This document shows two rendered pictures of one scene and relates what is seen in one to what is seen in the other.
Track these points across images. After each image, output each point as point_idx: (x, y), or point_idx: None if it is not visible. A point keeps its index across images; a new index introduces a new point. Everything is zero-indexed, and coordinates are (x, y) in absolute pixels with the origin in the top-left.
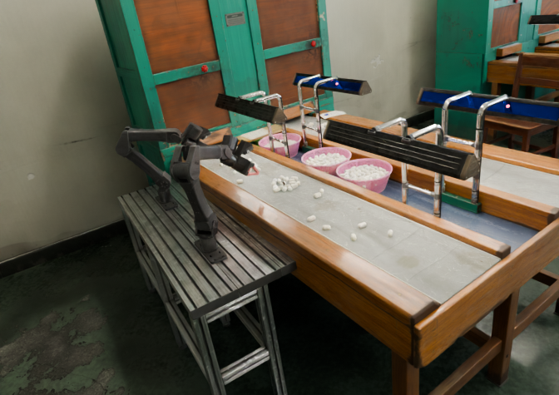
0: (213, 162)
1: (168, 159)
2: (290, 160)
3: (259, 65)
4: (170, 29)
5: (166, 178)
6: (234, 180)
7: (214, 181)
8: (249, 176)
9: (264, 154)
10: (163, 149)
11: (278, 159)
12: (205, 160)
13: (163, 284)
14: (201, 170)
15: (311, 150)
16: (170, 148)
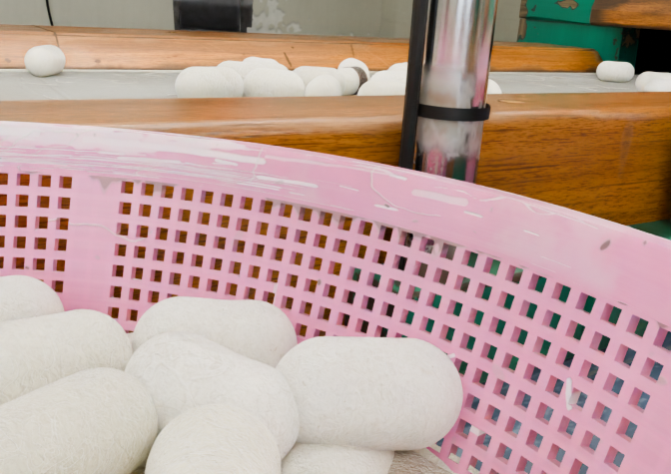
0: (518, 82)
1: (536, 36)
2: (174, 113)
3: None
4: None
5: None
6: (132, 76)
7: (113, 30)
8: (123, 91)
9: (568, 93)
10: None
11: (340, 96)
12: (555, 79)
13: None
14: (329, 38)
15: (658, 256)
16: None
